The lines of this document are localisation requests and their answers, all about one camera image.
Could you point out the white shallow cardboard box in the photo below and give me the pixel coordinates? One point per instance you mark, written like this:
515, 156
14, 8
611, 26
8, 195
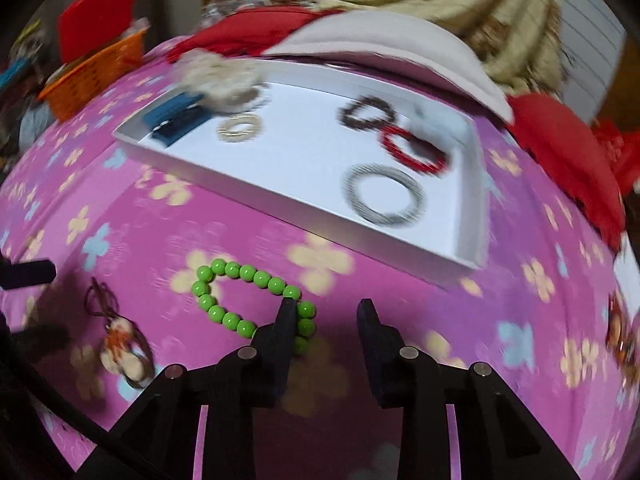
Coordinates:
300, 150

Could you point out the pale fluffy scrunchie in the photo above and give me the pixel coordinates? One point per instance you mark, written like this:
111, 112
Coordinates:
215, 77

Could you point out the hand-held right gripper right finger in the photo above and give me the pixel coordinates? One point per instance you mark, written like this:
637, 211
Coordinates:
375, 355

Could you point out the orange plastic basket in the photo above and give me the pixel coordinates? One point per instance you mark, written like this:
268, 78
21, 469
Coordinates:
85, 80

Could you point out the clear plastic bag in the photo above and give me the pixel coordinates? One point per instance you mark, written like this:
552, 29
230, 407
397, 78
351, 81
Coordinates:
225, 7

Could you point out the red paper bag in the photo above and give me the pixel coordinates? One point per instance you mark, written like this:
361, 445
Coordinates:
95, 15

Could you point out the blue hair claw clip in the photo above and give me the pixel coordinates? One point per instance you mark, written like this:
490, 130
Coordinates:
170, 120

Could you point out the beige pillow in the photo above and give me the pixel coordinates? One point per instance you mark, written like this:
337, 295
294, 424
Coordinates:
400, 40

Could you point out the pink floral bedsheet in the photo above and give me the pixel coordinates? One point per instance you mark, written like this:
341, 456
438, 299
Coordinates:
150, 240

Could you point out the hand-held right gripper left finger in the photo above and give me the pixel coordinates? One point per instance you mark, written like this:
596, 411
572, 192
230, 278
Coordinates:
282, 350

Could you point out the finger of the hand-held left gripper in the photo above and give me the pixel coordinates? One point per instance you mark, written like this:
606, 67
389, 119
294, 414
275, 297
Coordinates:
25, 274
40, 339

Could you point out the red ruffled pillow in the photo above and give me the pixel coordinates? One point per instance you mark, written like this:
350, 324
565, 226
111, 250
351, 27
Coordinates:
235, 35
560, 140

